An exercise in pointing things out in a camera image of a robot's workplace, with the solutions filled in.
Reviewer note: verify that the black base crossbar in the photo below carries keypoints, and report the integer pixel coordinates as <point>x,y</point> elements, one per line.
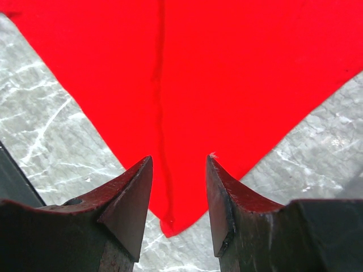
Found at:
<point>14,184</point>

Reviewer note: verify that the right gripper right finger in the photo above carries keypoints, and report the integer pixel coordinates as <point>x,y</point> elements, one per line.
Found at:
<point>253,233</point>

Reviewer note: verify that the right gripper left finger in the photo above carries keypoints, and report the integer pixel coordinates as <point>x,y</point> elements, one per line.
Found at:
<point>101,230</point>

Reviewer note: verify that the red t shirt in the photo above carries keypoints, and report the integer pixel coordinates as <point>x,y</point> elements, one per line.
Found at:
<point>179,80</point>

